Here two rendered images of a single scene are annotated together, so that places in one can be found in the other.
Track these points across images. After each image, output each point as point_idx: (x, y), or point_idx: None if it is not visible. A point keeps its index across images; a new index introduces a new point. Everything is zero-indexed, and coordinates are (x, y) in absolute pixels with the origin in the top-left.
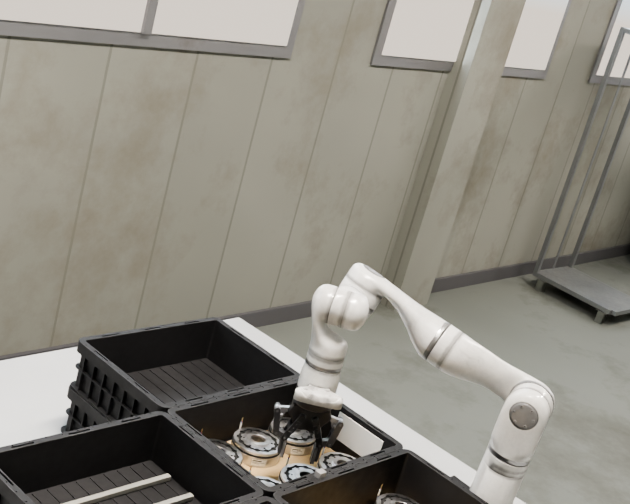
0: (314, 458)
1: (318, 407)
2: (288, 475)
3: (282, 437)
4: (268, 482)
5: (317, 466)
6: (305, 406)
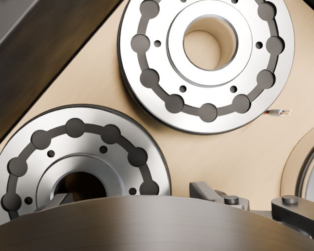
0: (53, 199)
1: (7, 241)
2: (143, 180)
3: (242, 200)
4: (206, 102)
5: None
6: (269, 222)
